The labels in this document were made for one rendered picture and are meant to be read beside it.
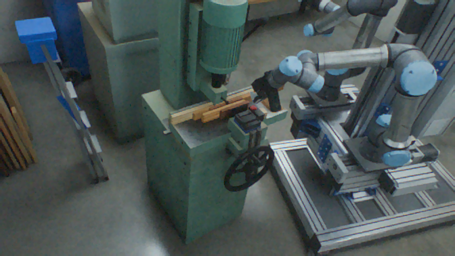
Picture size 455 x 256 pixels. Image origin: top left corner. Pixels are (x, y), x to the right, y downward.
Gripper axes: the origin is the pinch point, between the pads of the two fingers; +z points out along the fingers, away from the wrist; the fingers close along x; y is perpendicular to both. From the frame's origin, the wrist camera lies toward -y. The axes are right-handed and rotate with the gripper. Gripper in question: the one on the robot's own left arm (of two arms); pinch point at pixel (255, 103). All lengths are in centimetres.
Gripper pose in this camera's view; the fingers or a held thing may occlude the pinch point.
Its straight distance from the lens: 160.7
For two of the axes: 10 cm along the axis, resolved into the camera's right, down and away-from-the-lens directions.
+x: -8.2, 3.1, -4.7
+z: -3.7, 3.2, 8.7
